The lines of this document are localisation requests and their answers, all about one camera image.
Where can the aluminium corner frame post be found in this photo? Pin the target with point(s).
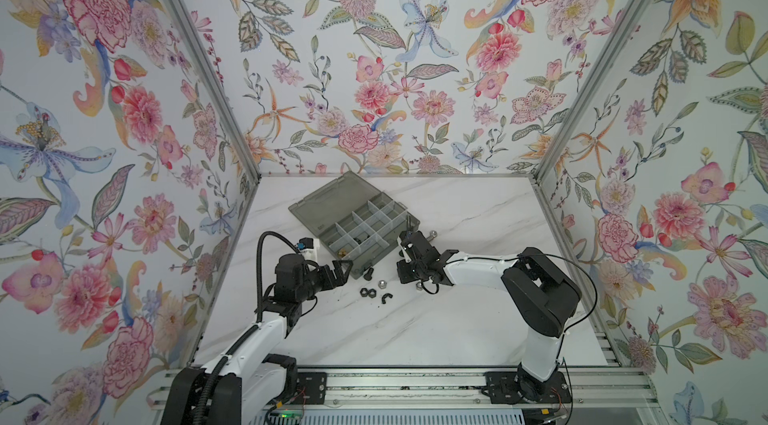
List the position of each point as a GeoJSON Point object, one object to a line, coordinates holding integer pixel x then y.
{"type": "Point", "coordinates": [608, 55]}
{"type": "Point", "coordinates": [207, 73]}

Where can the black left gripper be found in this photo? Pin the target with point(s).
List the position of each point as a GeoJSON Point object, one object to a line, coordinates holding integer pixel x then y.
{"type": "Point", "coordinates": [328, 282]}

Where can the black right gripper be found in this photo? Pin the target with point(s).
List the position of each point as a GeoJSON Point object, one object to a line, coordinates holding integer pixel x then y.
{"type": "Point", "coordinates": [403, 277]}

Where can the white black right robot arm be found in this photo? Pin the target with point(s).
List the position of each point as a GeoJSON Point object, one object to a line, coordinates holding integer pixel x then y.
{"type": "Point", "coordinates": [544, 295]}

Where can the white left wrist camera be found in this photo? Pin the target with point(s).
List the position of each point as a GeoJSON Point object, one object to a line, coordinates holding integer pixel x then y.
{"type": "Point", "coordinates": [307, 249]}

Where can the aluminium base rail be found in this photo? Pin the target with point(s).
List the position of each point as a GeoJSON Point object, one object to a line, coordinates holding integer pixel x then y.
{"type": "Point", "coordinates": [463, 386]}

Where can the aluminium corner frame post left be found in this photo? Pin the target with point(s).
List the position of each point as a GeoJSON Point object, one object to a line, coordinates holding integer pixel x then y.
{"type": "Point", "coordinates": [207, 73]}

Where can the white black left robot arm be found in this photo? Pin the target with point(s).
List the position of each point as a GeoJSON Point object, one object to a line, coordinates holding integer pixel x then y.
{"type": "Point", "coordinates": [249, 375]}

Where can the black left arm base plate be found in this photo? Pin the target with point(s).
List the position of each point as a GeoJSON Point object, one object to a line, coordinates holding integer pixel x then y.
{"type": "Point", "coordinates": [310, 388]}

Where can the grey plastic organizer box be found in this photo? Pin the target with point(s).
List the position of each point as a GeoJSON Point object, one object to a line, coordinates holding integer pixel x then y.
{"type": "Point", "coordinates": [348, 207]}

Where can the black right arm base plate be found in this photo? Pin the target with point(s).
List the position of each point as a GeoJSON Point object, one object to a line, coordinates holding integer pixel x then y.
{"type": "Point", "coordinates": [519, 387]}

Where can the aluminium corner frame post right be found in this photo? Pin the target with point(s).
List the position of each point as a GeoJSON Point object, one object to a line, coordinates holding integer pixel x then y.
{"type": "Point", "coordinates": [608, 55]}

